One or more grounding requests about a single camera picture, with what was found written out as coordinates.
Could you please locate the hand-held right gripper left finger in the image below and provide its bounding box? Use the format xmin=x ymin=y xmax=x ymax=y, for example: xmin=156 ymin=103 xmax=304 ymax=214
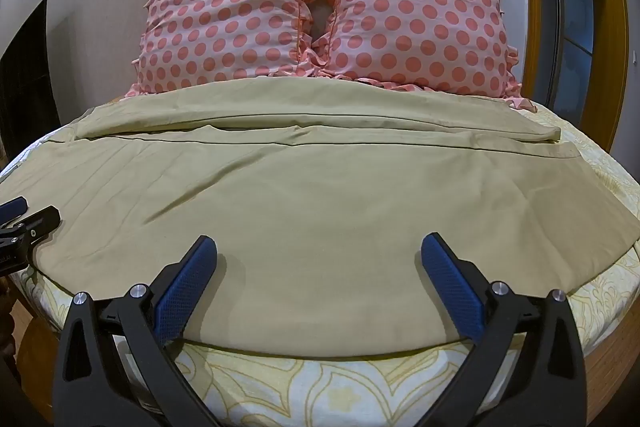
xmin=52 ymin=235 xmax=221 ymax=427

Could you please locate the pink polka dot pillow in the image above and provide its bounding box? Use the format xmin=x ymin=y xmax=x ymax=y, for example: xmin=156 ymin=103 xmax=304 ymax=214
xmin=300 ymin=0 xmax=538 ymax=112
xmin=124 ymin=0 xmax=321 ymax=100

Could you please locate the dark rectangular panel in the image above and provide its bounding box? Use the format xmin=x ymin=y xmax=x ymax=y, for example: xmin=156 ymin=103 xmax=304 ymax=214
xmin=0 ymin=0 xmax=52 ymax=160

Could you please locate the glass door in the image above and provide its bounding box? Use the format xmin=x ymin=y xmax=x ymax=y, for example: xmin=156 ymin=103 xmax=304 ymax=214
xmin=530 ymin=0 xmax=617 ymax=130

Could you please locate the wooden bed frame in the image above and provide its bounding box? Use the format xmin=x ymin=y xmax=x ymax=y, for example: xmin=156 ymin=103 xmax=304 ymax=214
xmin=17 ymin=252 xmax=640 ymax=427

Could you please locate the yellow floral bed sheet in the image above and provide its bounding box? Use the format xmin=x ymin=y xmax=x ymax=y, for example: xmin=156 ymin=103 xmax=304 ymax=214
xmin=0 ymin=107 xmax=640 ymax=427

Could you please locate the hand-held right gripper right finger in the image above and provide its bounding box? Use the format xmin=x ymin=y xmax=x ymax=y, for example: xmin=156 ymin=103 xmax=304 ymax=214
xmin=421 ymin=233 xmax=587 ymax=427

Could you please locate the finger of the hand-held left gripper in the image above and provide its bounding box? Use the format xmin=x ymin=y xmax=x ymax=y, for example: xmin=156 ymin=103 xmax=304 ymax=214
xmin=0 ymin=205 xmax=62 ymax=250
xmin=0 ymin=196 xmax=28 ymax=224

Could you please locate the beige blanket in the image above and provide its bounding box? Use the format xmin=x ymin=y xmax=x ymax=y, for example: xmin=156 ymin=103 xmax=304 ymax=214
xmin=29 ymin=76 xmax=640 ymax=359

